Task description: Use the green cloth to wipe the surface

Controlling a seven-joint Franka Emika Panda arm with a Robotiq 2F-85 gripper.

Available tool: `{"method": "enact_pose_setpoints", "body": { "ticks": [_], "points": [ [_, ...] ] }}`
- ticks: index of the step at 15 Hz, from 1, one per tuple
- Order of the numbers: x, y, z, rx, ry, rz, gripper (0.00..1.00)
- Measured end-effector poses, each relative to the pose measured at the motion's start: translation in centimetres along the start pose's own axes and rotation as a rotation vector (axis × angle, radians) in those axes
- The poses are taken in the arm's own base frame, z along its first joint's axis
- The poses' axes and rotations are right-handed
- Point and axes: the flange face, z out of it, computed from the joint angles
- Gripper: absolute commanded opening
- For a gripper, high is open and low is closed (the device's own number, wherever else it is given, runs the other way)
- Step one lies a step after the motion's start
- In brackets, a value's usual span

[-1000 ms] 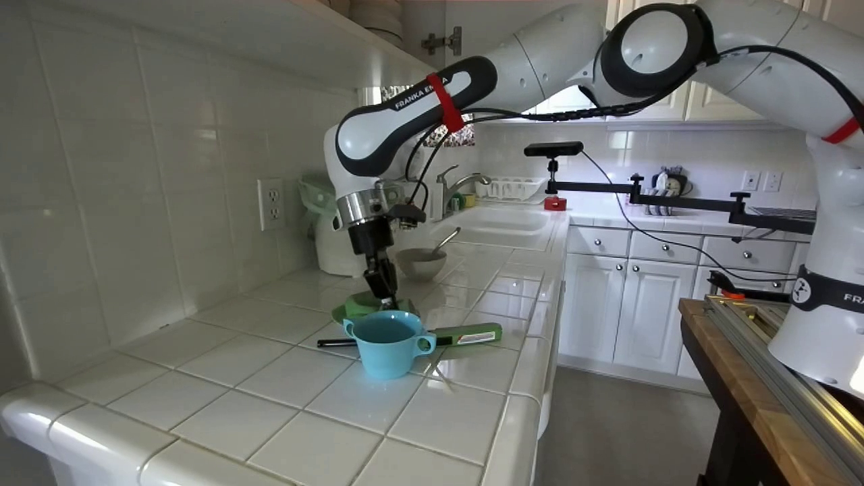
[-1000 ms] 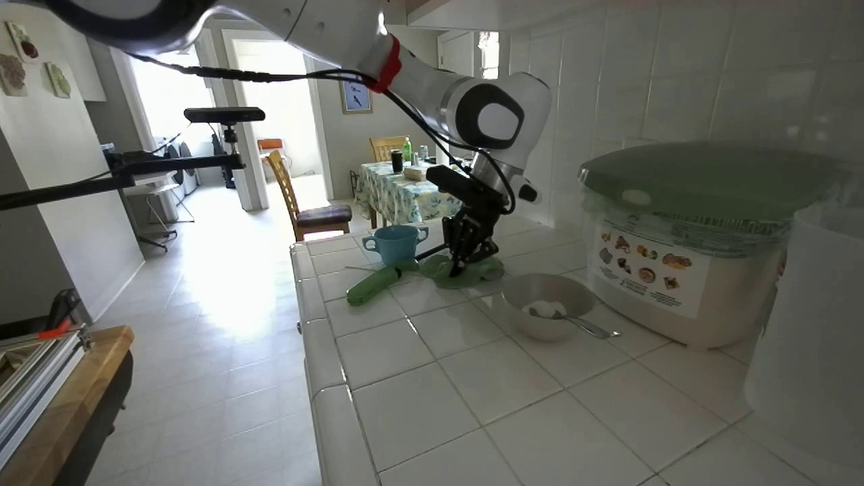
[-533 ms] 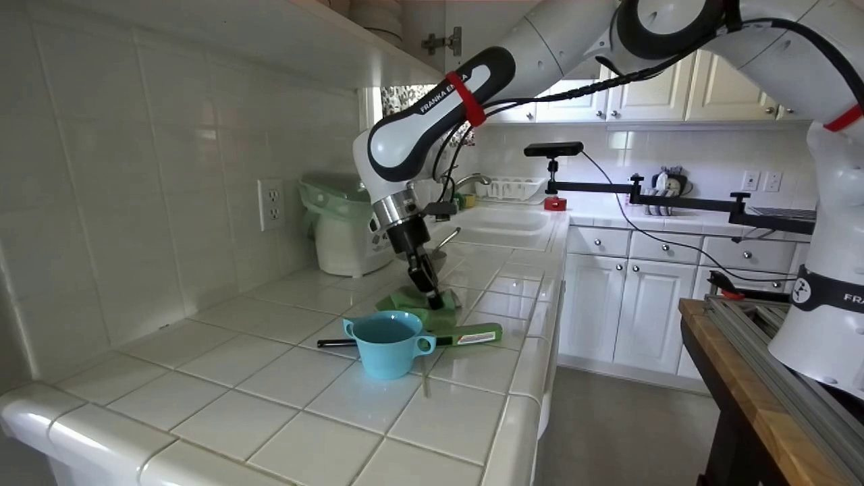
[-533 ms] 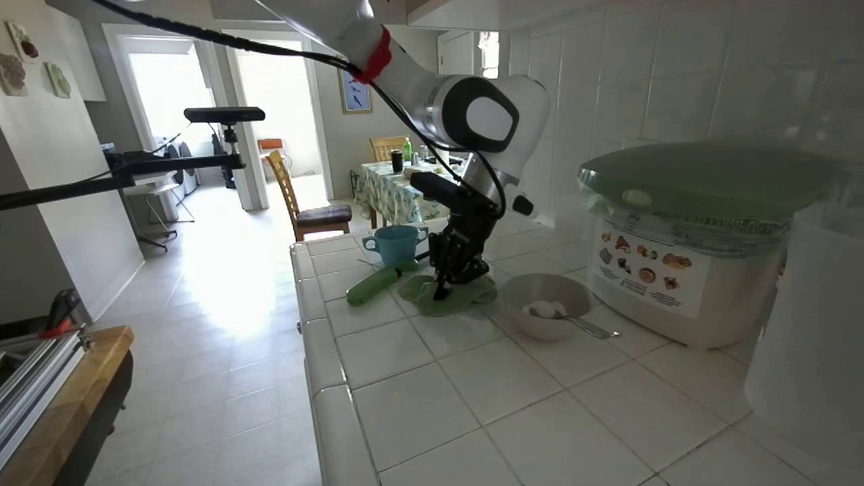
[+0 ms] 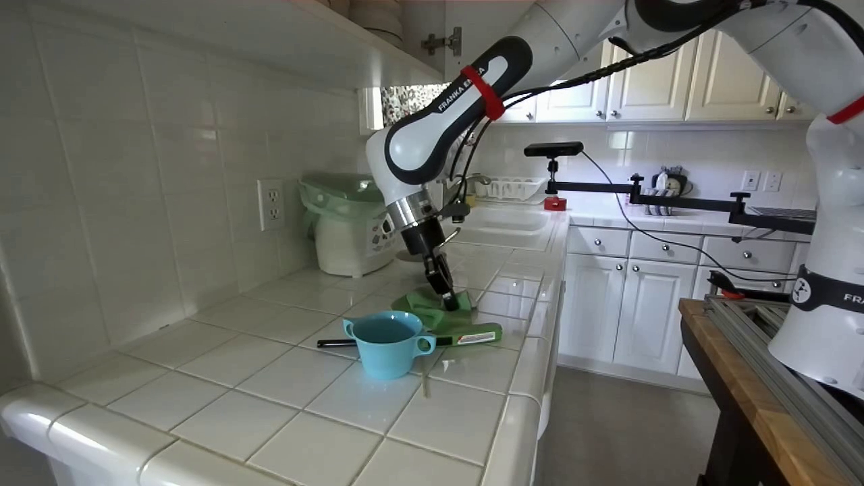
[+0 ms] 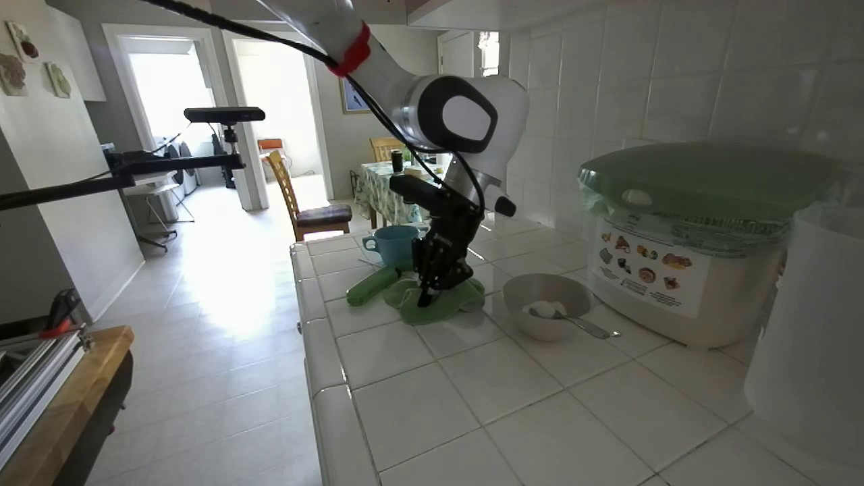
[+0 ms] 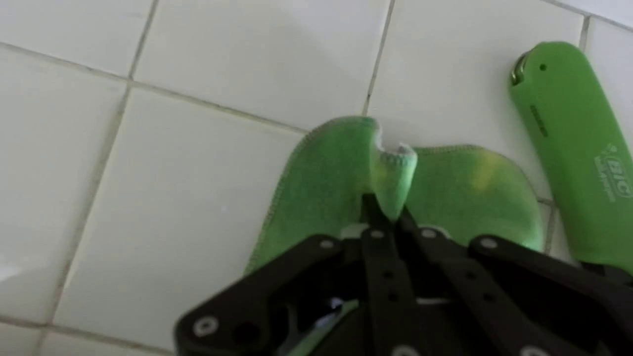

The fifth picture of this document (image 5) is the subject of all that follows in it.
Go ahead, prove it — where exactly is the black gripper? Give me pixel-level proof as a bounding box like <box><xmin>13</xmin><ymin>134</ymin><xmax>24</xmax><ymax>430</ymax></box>
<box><xmin>401</xmin><ymin>213</ymin><xmax>463</xmax><ymax>310</ymax></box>

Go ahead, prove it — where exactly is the green cloth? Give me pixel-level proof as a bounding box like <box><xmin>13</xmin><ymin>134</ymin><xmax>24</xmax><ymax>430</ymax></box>
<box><xmin>391</xmin><ymin>284</ymin><xmax>482</xmax><ymax>329</ymax></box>

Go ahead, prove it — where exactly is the white sink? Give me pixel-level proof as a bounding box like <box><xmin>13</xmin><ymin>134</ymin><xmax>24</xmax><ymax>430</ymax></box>
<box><xmin>457</xmin><ymin>205</ymin><xmax>565</xmax><ymax>238</ymax></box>

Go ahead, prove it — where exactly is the blue cup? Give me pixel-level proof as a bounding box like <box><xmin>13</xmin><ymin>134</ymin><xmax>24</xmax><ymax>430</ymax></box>
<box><xmin>340</xmin><ymin>308</ymin><xmax>441</xmax><ymax>380</ymax></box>

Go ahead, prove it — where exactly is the white dish rack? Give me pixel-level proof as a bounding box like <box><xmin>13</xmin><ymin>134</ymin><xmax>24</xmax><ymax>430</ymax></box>
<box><xmin>468</xmin><ymin>171</ymin><xmax>549</xmax><ymax>205</ymax></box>

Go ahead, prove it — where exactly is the white lower cabinet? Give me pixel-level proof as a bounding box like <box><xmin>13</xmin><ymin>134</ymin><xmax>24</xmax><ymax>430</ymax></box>
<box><xmin>556</xmin><ymin>225</ymin><xmax>814</xmax><ymax>380</ymax></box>

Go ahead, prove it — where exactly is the metal cabinet hinge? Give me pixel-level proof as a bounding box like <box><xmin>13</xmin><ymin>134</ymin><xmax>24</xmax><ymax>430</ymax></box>
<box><xmin>419</xmin><ymin>25</ymin><xmax>465</xmax><ymax>60</ymax></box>

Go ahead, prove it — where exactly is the dark utensil holder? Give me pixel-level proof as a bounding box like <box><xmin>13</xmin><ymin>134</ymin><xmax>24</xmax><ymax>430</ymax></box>
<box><xmin>649</xmin><ymin>164</ymin><xmax>694</xmax><ymax>218</ymax></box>

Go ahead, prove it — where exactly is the white overhead cabinet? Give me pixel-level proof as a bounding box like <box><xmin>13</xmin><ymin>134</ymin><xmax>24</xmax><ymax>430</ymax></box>
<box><xmin>35</xmin><ymin>0</ymin><xmax>469</xmax><ymax>92</ymax></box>

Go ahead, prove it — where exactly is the black orange clamp tool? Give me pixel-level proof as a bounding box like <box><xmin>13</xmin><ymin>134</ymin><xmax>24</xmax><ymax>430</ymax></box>
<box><xmin>708</xmin><ymin>267</ymin><xmax>793</xmax><ymax>304</ymax></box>

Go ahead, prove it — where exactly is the wooden table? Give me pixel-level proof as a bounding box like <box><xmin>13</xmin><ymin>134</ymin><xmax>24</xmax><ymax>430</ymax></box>
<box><xmin>679</xmin><ymin>296</ymin><xmax>864</xmax><ymax>486</ymax></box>

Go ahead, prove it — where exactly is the green-handled black tool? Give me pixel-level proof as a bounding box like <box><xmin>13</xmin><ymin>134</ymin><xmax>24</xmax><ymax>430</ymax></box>
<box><xmin>317</xmin><ymin>322</ymin><xmax>509</xmax><ymax>353</ymax></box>

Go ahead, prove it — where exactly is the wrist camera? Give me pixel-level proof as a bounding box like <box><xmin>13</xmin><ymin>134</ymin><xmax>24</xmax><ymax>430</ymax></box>
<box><xmin>437</xmin><ymin>194</ymin><xmax>473</xmax><ymax>225</ymax></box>

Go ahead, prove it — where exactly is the black camera on stand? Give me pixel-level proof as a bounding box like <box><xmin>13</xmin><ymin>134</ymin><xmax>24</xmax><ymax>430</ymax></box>
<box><xmin>525</xmin><ymin>140</ymin><xmax>586</xmax><ymax>199</ymax></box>

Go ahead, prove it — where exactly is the white wall outlet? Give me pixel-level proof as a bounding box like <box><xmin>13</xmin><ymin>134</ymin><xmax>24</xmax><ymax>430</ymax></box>
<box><xmin>255</xmin><ymin>175</ymin><xmax>286</xmax><ymax>236</ymax></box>

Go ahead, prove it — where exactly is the red strap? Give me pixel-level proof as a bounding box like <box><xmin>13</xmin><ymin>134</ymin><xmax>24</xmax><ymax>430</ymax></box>
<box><xmin>459</xmin><ymin>63</ymin><xmax>509</xmax><ymax>122</ymax></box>

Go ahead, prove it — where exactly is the black camera cable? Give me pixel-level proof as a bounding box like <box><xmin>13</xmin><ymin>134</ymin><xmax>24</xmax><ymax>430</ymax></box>
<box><xmin>577</xmin><ymin>148</ymin><xmax>807</xmax><ymax>286</ymax></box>

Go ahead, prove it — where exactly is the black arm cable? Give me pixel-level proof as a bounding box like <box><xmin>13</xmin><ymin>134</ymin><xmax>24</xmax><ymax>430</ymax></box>
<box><xmin>441</xmin><ymin>0</ymin><xmax>864</xmax><ymax>205</ymax></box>

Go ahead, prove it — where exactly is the aluminium rail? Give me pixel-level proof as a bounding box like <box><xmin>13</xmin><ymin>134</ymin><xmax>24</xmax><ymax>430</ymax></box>
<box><xmin>706</xmin><ymin>295</ymin><xmax>864</xmax><ymax>480</ymax></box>

